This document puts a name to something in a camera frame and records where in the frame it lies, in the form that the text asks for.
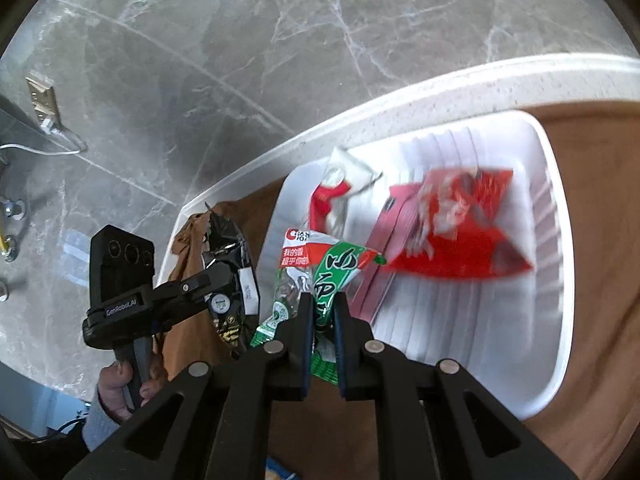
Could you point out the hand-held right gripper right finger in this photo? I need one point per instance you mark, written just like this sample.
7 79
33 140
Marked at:
342 355

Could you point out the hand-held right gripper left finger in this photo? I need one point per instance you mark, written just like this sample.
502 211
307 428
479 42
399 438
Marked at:
304 355

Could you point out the green snack packet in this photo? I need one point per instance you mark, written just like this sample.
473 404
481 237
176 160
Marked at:
335 265

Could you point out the brown cloth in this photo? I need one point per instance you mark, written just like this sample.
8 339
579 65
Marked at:
590 410

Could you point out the red crinkly snack packet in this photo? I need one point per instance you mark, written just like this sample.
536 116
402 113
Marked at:
475 245

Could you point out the black snack packet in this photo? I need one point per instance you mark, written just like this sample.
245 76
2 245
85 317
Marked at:
227 255

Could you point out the person's left hand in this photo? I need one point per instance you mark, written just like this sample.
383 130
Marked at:
112 385

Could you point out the white and red snack packet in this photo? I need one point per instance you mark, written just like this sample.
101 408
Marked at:
345 165

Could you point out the wall socket panel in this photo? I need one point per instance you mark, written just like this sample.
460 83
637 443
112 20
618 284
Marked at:
42 100

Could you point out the person's left forearm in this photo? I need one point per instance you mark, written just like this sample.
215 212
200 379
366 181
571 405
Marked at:
97 427

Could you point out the white plastic tray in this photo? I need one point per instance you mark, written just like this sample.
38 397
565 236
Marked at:
475 320

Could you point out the dark blue cake packet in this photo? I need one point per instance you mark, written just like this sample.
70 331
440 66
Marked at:
280 471

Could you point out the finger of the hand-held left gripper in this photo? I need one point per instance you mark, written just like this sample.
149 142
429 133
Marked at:
190 287

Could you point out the pink snack packet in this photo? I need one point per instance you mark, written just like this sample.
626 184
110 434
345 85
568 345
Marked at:
395 240

